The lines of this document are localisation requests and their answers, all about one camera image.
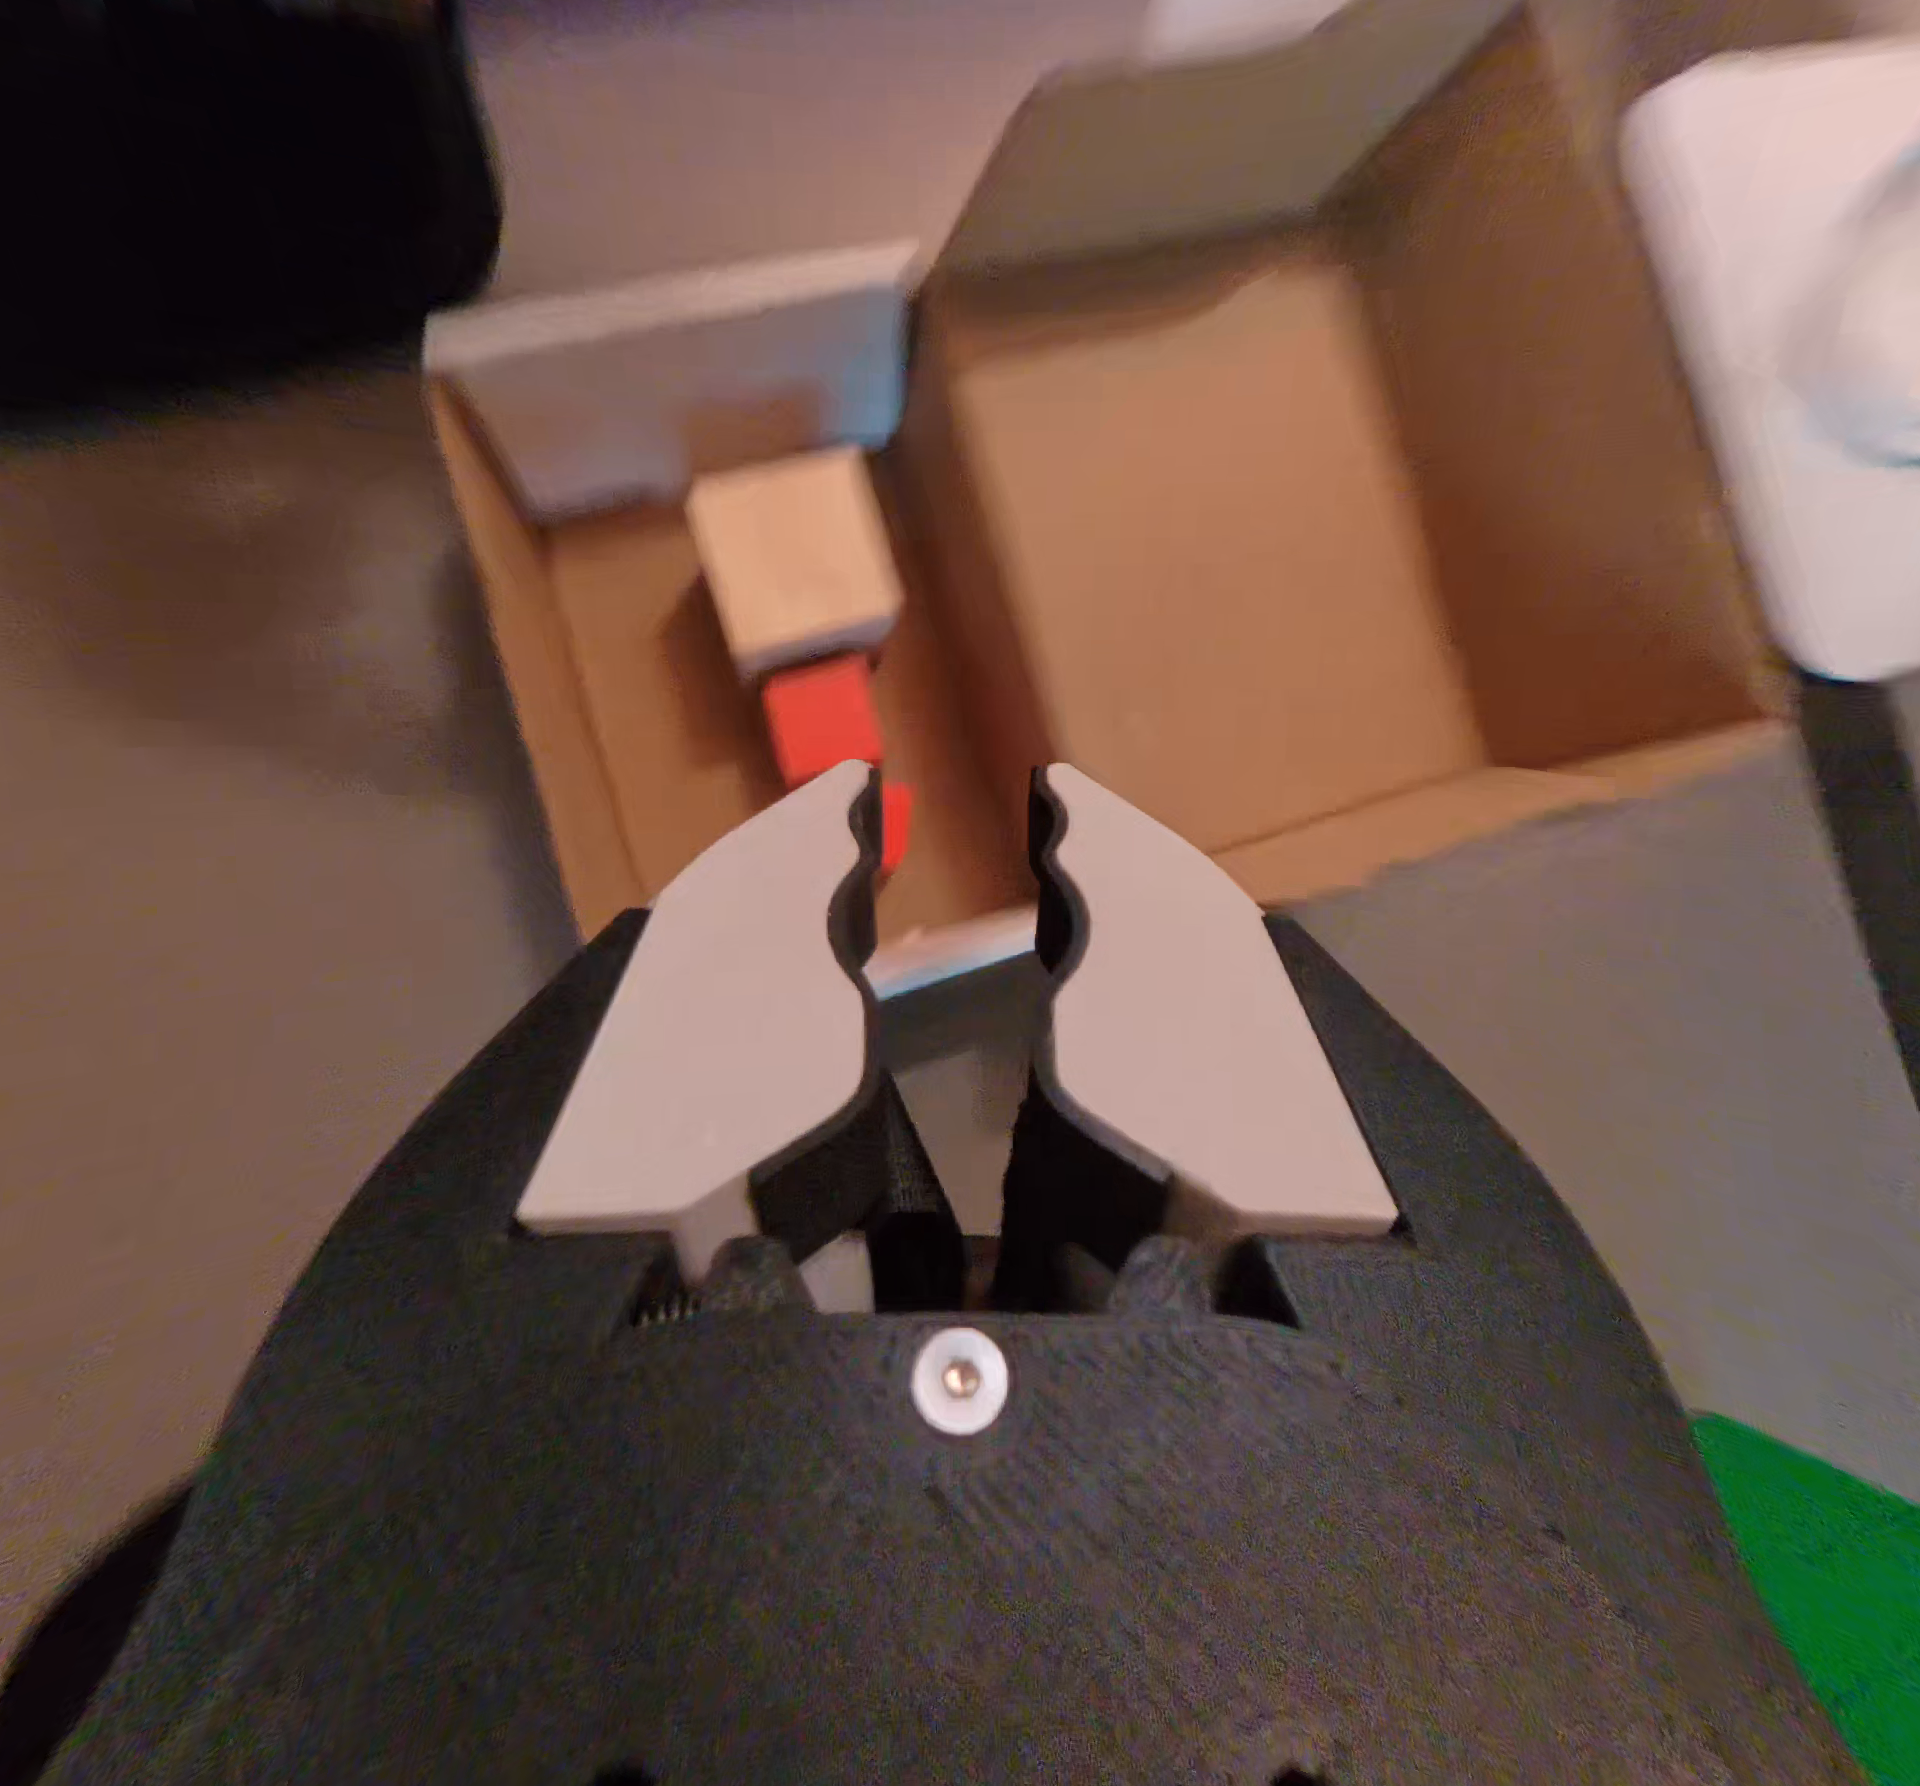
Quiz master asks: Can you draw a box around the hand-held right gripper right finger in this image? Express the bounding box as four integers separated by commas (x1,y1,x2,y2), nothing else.
1028,762,1400,1240

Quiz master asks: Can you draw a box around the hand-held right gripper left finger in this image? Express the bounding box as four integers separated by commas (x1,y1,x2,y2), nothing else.
515,759,888,1288

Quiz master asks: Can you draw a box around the red block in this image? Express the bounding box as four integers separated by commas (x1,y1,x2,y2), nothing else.
759,655,917,877

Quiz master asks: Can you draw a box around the wooden block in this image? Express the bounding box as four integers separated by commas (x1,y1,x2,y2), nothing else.
686,449,906,681

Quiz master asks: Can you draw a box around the green plastic bin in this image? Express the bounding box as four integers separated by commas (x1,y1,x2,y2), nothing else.
1688,1412,1920,1786

